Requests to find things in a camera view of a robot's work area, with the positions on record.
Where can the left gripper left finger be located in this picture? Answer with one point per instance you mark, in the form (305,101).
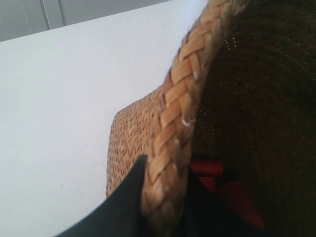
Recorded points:
(120,214)

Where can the brown woven wicker basket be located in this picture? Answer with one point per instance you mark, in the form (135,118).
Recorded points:
(241,88)

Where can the white cabinet doors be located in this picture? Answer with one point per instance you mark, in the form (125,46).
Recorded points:
(20,18)

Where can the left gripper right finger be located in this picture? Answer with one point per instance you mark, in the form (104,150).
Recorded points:
(206,215)

